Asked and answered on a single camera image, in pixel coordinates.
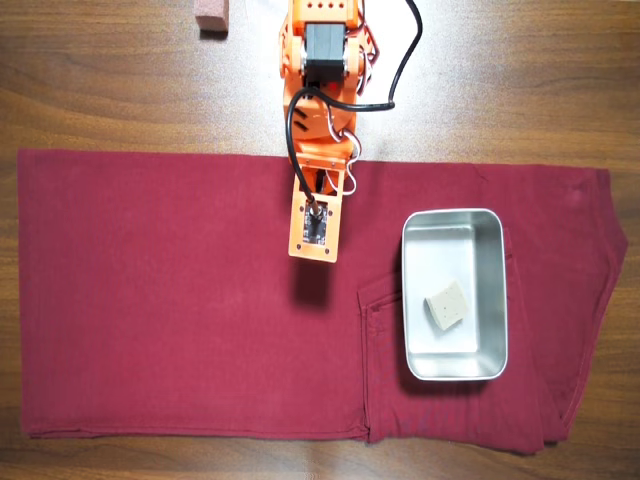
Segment white red servo wires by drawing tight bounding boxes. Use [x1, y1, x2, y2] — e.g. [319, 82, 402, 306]
[322, 9, 383, 197]

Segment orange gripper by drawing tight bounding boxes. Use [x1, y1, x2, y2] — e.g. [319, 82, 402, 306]
[293, 138, 357, 172]

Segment rectangular metal tray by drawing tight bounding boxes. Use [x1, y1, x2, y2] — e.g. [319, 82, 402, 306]
[400, 207, 510, 382]

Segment dark red cloth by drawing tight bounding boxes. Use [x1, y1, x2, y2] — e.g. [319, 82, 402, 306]
[16, 148, 629, 455]

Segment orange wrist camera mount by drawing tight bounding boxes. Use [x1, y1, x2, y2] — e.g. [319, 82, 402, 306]
[286, 166, 346, 264]

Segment pink sponge block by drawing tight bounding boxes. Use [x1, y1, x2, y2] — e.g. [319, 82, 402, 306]
[194, 0, 231, 34]

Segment grey sponge cube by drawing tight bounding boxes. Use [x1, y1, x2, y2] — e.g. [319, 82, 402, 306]
[423, 279, 472, 332]

